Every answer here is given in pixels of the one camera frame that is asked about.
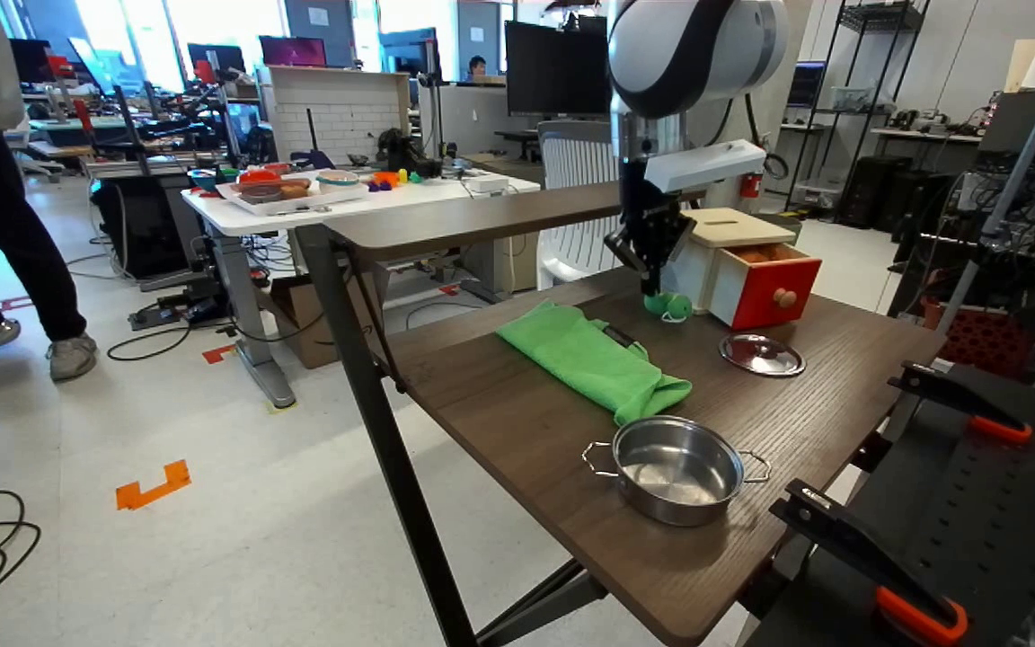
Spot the red drawer with wooden knob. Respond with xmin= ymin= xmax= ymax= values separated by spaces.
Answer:
xmin=708 ymin=242 xmax=823 ymax=336

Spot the cream wooden slotted box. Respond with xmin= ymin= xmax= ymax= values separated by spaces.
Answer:
xmin=659 ymin=206 xmax=802 ymax=331

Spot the green cloth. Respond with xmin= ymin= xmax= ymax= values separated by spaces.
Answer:
xmin=491 ymin=298 xmax=697 ymax=427

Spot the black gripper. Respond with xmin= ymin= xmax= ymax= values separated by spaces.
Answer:
xmin=604 ymin=156 xmax=702 ymax=298

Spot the steel pot with handles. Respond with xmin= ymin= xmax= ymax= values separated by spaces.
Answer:
xmin=580 ymin=415 xmax=774 ymax=534

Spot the metal wire rack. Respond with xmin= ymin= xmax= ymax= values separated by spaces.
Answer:
xmin=820 ymin=0 xmax=933 ymax=235

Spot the black computer monitor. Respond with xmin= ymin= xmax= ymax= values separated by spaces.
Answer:
xmin=505 ymin=14 xmax=614 ymax=120

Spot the white ribbed office chair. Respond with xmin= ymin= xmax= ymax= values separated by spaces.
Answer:
xmin=537 ymin=132 xmax=626 ymax=289

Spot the white pegboard panel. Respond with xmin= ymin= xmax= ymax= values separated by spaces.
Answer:
xmin=266 ymin=64 xmax=414 ymax=174

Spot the orange floor marker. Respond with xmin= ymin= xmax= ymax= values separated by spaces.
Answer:
xmin=113 ymin=457 xmax=196 ymax=516

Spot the cardboard box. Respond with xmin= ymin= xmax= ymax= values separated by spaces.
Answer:
xmin=266 ymin=274 xmax=348 ymax=372

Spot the black metal table leg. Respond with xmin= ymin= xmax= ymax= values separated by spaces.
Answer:
xmin=295 ymin=226 xmax=604 ymax=647

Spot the black clamp orange handle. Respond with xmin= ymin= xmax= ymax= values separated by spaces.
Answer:
xmin=769 ymin=478 xmax=973 ymax=647
xmin=890 ymin=359 xmax=1035 ymax=455

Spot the orange toy on desk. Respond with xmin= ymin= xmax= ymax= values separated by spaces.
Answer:
xmin=233 ymin=161 xmax=315 ymax=206

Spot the person in white hoodie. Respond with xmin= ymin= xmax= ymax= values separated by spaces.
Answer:
xmin=0 ymin=0 xmax=102 ymax=387

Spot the black mounting platform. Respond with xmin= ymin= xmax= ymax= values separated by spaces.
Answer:
xmin=742 ymin=356 xmax=1035 ymax=647

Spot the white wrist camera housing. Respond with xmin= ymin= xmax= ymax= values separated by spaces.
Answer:
xmin=641 ymin=138 xmax=769 ymax=199

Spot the grey metal pole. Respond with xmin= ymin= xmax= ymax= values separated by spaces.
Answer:
xmin=932 ymin=10 xmax=1035 ymax=343

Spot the white desk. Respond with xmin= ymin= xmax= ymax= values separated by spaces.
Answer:
xmin=181 ymin=167 xmax=547 ymax=415

